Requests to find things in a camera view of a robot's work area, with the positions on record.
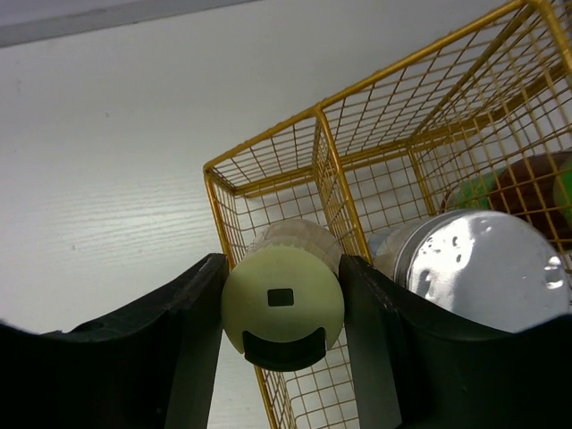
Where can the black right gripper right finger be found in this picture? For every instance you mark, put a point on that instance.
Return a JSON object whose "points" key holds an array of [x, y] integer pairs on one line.
{"points": [[417, 365]]}

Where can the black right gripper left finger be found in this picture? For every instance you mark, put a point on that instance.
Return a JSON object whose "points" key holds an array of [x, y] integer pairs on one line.
{"points": [[148, 364]]}

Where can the silver lid jar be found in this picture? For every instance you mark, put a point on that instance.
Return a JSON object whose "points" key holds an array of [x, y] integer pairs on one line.
{"points": [[486, 266]]}

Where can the yellow lid spice shaker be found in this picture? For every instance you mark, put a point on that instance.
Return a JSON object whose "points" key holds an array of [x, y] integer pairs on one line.
{"points": [[282, 305]]}

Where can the gold wire basket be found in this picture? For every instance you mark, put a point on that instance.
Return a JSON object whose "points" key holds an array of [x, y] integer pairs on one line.
{"points": [[387, 149]]}

